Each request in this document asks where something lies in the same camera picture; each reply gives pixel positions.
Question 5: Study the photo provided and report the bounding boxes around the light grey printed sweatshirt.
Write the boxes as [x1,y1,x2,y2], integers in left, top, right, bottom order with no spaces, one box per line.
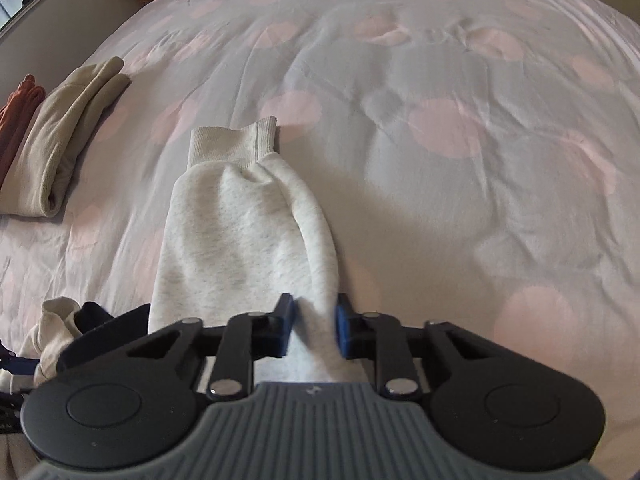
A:
[21,117,361,386]

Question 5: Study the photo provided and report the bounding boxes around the folded beige garment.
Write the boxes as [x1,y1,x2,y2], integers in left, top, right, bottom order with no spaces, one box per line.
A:
[1,56,130,218]

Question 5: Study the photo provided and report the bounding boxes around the pink polka dot bedspread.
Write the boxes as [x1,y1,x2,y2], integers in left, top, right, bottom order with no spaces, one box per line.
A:
[1,0,639,479]

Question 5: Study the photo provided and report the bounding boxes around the folded rust orange garment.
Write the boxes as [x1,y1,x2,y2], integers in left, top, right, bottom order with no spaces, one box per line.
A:
[0,74,46,181]

